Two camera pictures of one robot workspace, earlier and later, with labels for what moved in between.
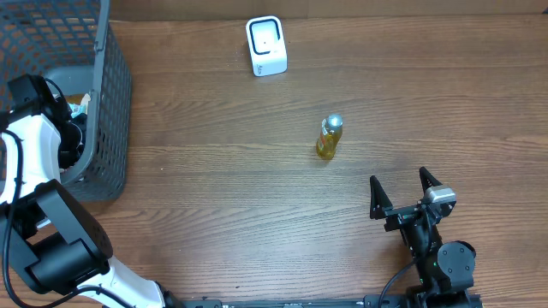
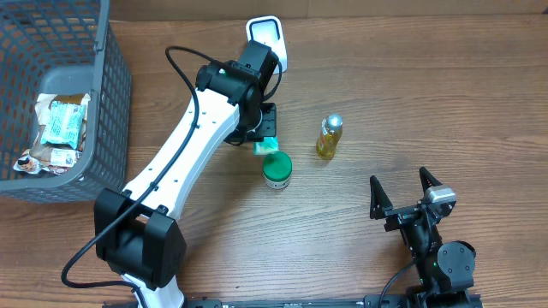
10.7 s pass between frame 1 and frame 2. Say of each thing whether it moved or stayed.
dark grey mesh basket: stayed
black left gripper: moved
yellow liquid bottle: stayed
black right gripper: stayed
